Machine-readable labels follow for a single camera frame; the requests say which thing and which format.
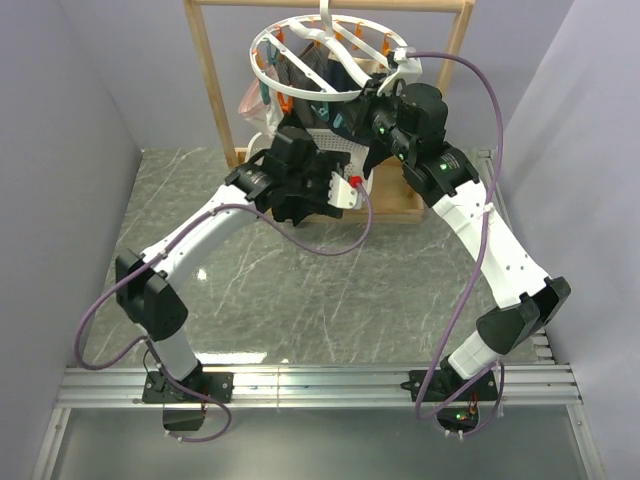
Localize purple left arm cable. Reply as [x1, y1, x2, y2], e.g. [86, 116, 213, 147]
[73, 179, 374, 443]

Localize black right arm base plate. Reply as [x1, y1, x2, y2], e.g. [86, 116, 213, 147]
[400, 367, 499, 403]

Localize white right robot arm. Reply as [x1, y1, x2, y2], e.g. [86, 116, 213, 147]
[344, 82, 571, 400]

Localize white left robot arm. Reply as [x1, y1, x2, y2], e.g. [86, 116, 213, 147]
[115, 126, 359, 402]

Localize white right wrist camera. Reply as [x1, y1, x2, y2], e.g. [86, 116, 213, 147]
[377, 46, 422, 96]

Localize grey striped hanging underwear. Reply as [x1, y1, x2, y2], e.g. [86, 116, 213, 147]
[274, 41, 336, 96]

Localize navy hanging underwear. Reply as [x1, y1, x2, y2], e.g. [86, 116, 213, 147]
[310, 59, 370, 147]

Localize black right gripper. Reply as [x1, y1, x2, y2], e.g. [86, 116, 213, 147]
[338, 81, 414, 164]

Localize white round clip hanger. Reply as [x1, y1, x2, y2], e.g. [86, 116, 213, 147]
[249, 10, 409, 124]

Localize wooden hanger rack frame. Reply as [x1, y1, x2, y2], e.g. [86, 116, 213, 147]
[184, 1, 475, 224]

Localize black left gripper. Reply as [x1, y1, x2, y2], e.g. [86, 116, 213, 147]
[287, 151, 352, 218]

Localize pink white hanging underwear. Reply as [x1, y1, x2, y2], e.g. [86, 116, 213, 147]
[238, 79, 284, 136]

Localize black boxer underwear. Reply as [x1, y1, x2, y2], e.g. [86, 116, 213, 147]
[263, 112, 350, 225]

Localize aluminium mounting rail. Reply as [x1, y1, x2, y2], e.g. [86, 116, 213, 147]
[55, 364, 582, 409]

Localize white perforated plastic basket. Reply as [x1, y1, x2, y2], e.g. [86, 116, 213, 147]
[308, 129, 374, 195]

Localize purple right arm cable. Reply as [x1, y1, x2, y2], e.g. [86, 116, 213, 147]
[409, 50, 504, 439]

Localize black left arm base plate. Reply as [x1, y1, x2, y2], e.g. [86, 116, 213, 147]
[141, 371, 234, 404]

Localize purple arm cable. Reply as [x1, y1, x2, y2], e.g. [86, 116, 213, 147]
[73, 179, 374, 443]
[409, 50, 504, 439]

